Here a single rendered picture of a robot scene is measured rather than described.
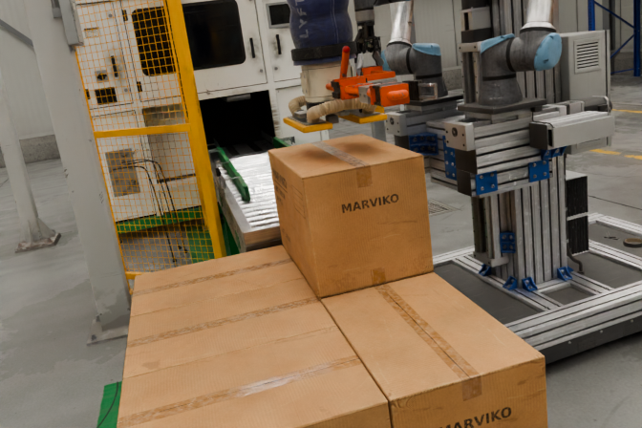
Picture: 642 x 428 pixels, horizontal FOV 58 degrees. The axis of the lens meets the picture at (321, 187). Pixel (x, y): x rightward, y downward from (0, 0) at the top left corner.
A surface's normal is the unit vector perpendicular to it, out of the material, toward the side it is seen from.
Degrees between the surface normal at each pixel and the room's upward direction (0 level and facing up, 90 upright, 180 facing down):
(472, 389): 90
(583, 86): 90
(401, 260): 90
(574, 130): 90
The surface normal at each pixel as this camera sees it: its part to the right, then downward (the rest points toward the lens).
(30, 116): 0.33, 0.18
